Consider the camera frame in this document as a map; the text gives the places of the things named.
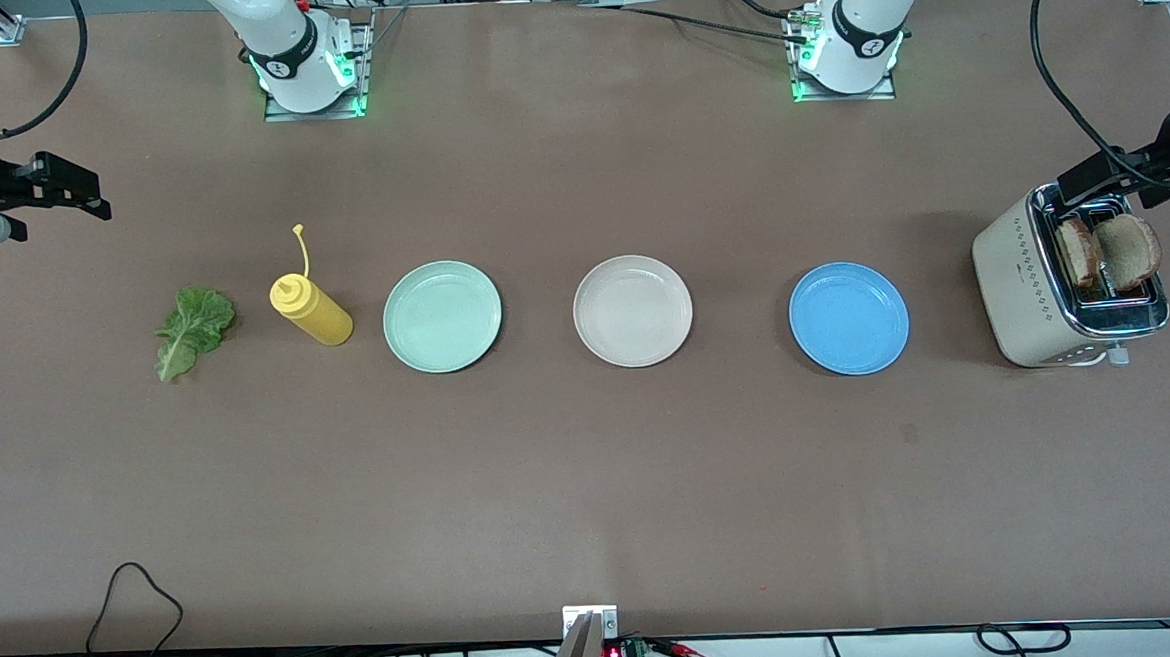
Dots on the brown bread slice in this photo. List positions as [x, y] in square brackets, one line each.
[1077, 253]
[1130, 252]

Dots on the green lettuce leaf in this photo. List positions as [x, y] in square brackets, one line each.
[185, 334]

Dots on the yellow mustard squeeze bottle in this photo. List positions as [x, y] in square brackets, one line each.
[319, 317]

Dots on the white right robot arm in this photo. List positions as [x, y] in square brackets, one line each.
[268, 20]

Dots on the blue plate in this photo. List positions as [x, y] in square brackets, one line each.
[849, 318]

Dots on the mint green plate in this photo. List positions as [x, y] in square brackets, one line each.
[442, 316]

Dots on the beige plate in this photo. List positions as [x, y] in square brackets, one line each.
[632, 311]

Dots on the beige chrome toaster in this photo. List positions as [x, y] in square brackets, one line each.
[1019, 296]

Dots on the circuit board red display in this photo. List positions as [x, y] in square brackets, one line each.
[614, 655]

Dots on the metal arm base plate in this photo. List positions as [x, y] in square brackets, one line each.
[368, 59]
[848, 97]

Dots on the small metal bracket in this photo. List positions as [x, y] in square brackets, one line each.
[608, 620]

